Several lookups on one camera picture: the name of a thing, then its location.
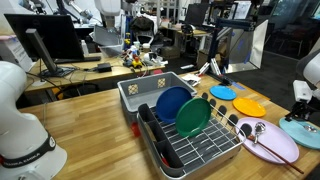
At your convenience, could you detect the black computer monitor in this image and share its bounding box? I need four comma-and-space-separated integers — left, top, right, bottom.
3, 13, 85, 78

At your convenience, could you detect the black aluminium camera stand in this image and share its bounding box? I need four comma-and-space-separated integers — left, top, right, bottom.
208, 18, 258, 85

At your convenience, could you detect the black keyboard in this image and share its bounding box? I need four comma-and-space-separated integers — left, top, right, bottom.
53, 55, 102, 65

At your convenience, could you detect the small metal spoon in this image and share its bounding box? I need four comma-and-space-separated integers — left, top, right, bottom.
303, 124, 318, 134

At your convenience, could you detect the blue tape patch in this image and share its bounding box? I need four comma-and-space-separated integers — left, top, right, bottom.
229, 81, 246, 91

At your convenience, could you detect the large metal spoon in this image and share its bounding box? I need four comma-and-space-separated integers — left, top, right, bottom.
253, 121, 267, 145

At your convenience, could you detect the office chair with jacket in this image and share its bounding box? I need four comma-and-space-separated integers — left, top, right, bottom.
129, 15, 157, 46

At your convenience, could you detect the green plate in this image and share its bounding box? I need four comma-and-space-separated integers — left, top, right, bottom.
175, 97, 212, 138

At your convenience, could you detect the small white box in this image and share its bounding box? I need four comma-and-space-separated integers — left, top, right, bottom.
181, 73, 202, 87

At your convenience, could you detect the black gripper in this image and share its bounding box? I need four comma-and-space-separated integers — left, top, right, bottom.
284, 99, 320, 123

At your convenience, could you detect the black power adapter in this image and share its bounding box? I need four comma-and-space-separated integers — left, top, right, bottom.
96, 62, 113, 73

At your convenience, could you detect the red clip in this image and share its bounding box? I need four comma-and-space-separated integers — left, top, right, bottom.
130, 121, 141, 138

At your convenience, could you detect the bright blue plate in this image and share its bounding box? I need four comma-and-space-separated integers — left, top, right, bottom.
209, 84, 238, 101

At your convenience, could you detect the white plastic bottle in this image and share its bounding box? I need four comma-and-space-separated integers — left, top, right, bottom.
80, 39, 90, 57

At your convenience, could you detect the white black headset device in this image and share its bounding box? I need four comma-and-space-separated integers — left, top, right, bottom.
143, 51, 165, 67

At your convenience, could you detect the light-blue plate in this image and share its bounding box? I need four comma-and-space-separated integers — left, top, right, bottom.
278, 116, 320, 150

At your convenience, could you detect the grey blue robot rig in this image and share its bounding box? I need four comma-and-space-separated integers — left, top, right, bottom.
18, 0, 94, 24

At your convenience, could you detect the wooden desk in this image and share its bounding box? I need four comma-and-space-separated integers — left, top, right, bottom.
23, 51, 167, 94

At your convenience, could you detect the dark blue plate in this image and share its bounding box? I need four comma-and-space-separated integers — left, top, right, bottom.
155, 86, 193, 125

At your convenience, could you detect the grey plastic bin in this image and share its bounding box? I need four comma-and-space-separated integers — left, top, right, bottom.
117, 71, 198, 126

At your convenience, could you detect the pink plate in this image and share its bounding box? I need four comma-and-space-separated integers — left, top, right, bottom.
234, 116, 300, 164

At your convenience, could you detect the cardboard box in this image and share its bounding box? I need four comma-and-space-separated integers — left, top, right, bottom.
160, 45, 181, 60

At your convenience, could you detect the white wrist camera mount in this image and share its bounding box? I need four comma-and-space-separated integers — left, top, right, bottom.
292, 79, 313, 103

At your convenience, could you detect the clear plastic storage bin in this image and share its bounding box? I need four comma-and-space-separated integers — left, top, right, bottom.
93, 24, 125, 58

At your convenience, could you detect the white reflector board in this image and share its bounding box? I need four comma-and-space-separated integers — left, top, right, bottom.
227, 19, 269, 74

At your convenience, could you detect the white paper sign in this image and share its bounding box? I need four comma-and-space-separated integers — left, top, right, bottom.
0, 37, 34, 73

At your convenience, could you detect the orange plate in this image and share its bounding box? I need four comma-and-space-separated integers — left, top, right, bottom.
232, 96, 268, 118

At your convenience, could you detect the grey dish rack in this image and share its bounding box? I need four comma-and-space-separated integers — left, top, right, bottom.
136, 92, 254, 179

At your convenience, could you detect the yellow toy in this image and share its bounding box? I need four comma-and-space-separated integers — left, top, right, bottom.
130, 56, 144, 70

